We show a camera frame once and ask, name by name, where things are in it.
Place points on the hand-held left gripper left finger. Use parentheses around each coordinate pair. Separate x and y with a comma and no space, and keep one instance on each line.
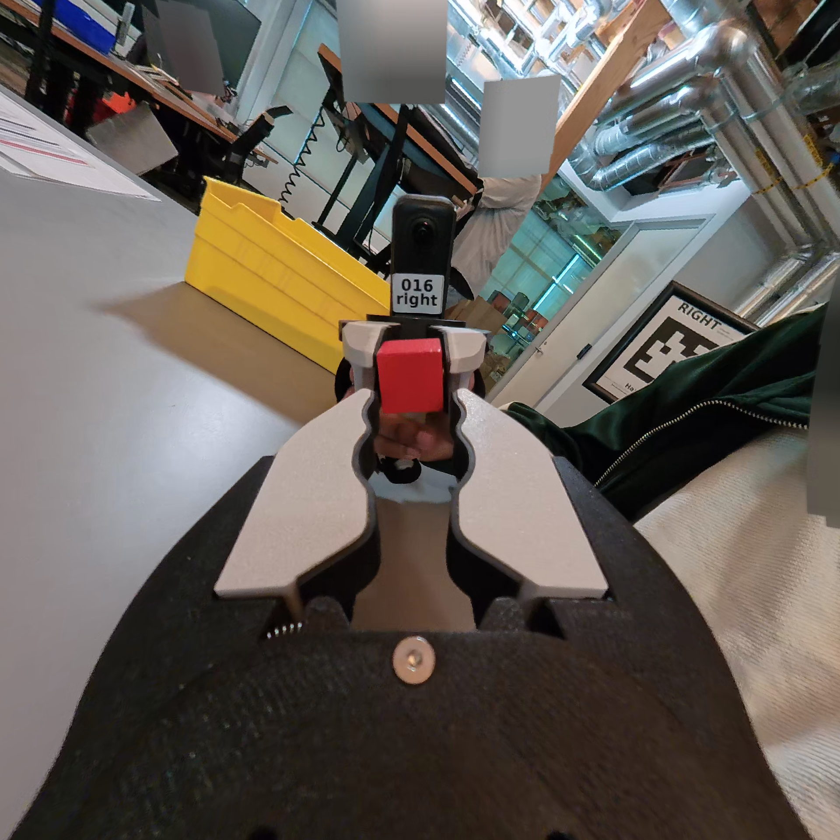
(302,518)

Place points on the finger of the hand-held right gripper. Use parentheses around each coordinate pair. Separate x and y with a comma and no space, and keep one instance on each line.
(359,351)
(466,358)

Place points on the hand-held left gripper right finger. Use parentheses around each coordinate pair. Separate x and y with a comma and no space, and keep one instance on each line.
(525,525)

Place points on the red cube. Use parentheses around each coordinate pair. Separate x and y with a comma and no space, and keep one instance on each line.
(410,380)

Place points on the person's right hand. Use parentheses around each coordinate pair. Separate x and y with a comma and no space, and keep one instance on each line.
(413,436)

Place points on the black-framed desk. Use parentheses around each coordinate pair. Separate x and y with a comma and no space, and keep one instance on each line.
(394,151)

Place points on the large yellow plastic bin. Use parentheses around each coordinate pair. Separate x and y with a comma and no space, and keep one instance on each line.
(275,262)

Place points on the framed black-white marker poster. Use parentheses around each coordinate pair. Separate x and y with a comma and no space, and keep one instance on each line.
(669,348)

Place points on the white door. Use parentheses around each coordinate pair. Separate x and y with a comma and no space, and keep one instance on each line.
(656,262)

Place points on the wooden beam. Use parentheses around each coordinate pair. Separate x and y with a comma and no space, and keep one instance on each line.
(610,85)

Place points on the wooden background desk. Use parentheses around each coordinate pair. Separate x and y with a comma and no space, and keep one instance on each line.
(164,92)

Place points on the silver ventilation ducts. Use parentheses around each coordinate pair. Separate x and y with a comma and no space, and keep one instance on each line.
(735,98)

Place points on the white printed paper sheet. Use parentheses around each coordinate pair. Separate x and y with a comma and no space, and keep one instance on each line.
(59,157)

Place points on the blue plastic bin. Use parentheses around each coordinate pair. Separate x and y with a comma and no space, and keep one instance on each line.
(85,19)

